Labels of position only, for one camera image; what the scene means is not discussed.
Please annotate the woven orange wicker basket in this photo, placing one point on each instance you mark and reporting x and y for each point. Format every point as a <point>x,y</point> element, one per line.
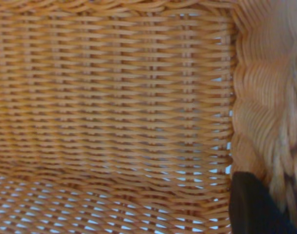
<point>114,109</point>

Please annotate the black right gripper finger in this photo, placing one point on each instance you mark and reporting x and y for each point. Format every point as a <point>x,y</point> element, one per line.
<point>253,212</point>

